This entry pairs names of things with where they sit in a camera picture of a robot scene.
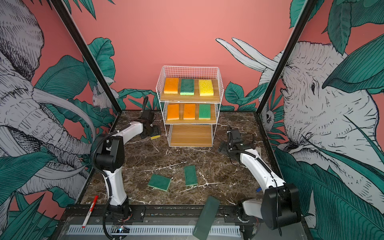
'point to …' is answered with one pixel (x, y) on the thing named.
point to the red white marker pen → (87, 218)
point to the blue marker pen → (258, 189)
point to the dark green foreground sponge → (205, 221)
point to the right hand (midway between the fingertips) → (224, 147)
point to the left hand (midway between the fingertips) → (155, 130)
